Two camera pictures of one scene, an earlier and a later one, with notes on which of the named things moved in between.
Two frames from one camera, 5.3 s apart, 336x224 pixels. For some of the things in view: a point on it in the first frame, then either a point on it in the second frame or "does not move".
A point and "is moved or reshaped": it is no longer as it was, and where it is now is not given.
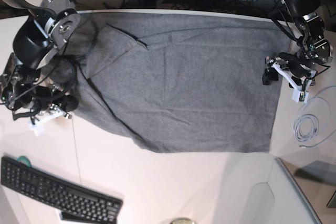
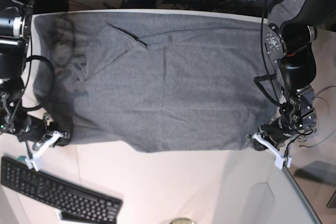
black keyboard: (75, 203) does not move
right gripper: (301, 63) -> (289, 123)
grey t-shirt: (181, 83) is moved or reshaped
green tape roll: (24, 160) does not move
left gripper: (44, 103) -> (35, 129)
